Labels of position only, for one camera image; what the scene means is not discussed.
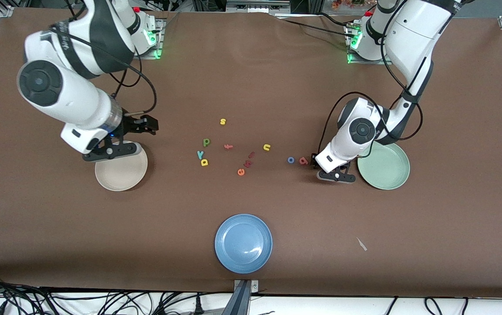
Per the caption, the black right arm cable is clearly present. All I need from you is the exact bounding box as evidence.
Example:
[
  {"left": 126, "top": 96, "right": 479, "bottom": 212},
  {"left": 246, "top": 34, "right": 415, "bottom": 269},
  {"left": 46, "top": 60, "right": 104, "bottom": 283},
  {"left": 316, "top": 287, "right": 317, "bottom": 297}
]
[{"left": 49, "top": 0, "right": 158, "bottom": 118}]

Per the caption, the black cable on table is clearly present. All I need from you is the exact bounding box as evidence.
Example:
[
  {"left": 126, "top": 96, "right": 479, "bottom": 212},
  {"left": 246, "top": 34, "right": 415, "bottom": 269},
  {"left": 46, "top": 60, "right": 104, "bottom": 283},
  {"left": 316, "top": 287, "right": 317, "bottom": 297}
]
[{"left": 277, "top": 12, "right": 358, "bottom": 40}]

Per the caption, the beige plate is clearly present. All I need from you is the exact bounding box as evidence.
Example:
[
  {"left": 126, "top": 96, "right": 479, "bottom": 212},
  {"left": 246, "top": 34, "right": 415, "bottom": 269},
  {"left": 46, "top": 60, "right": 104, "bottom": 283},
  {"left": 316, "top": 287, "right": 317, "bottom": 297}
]
[{"left": 95, "top": 147, "right": 148, "bottom": 192}]

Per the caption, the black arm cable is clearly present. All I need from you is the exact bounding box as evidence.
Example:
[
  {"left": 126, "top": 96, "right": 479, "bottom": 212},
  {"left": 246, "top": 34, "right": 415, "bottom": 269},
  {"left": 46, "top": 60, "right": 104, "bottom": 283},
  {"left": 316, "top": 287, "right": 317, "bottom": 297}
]
[
  {"left": 49, "top": 0, "right": 158, "bottom": 118},
  {"left": 319, "top": 0, "right": 425, "bottom": 153}
]

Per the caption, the orange flower decoration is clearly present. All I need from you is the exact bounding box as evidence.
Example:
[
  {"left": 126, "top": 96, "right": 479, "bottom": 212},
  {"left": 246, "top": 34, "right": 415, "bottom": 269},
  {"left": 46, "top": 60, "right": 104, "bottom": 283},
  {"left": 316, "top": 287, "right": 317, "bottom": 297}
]
[{"left": 331, "top": 0, "right": 366, "bottom": 10}]

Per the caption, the grey metal box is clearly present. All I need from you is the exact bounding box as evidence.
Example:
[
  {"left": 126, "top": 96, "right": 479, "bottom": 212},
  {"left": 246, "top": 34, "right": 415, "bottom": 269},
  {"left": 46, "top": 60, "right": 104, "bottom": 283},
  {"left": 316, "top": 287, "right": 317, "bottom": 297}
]
[{"left": 226, "top": 0, "right": 291, "bottom": 14}]

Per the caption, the silver clamp bracket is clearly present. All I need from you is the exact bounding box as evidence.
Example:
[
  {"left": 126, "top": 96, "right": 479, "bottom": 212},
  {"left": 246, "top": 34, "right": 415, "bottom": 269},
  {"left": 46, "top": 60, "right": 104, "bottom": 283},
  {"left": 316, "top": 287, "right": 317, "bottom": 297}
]
[{"left": 233, "top": 279, "right": 260, "bottom": 294}]

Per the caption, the blue plate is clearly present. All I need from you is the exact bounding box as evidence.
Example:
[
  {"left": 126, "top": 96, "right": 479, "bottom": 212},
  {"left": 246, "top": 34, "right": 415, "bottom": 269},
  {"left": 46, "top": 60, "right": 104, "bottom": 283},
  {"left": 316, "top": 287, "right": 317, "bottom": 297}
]
[{"left": 214, "top": 213, "right": 273, "bottom": 274}]

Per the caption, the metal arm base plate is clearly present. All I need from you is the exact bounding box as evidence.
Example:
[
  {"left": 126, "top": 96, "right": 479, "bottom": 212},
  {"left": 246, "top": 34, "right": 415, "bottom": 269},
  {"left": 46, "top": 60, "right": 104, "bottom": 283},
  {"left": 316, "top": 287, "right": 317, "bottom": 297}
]
[
  {"left": 346, "top": 24, "right": 394, "bottom": 66},
  {"left": 115, "top": 18, "right": 165, "bottom": 60}
]

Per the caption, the green plate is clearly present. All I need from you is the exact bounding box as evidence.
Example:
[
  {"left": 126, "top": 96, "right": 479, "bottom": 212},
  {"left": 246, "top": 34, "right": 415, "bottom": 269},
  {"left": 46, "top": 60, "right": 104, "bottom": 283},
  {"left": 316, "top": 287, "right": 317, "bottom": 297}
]
[{"left": 357, "top": 141, "right": 411, "bottom": 190}]

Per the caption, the black tangled cable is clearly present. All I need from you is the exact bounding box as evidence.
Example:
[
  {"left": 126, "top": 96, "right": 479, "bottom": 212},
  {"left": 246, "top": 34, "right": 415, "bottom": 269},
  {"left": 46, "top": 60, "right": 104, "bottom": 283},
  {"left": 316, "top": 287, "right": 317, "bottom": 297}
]
[{"left": 0, "top": 270, "right": 234, "bottom": 315}]

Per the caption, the brown table cover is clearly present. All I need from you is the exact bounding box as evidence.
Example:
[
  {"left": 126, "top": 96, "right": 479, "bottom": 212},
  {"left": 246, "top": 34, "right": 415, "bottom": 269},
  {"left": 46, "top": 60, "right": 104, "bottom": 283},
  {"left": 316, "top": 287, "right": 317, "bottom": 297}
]
[{"left": 0, "top": 8, "right": 502, "bottom": 299}]

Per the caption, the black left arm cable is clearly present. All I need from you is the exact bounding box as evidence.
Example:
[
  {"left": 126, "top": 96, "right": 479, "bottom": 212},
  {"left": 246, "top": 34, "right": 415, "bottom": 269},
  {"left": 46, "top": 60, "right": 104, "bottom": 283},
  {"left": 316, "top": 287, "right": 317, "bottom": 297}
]
[{"left": 319, "top": 0, "right": 425, "bottom": 153}]

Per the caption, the black mount pole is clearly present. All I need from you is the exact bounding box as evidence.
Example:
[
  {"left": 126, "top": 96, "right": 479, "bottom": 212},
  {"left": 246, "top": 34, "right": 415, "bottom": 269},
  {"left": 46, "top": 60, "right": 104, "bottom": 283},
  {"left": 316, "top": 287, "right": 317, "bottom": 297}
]
[{"left": 221, "top": 280, "right": 252, "bottom": 315}]

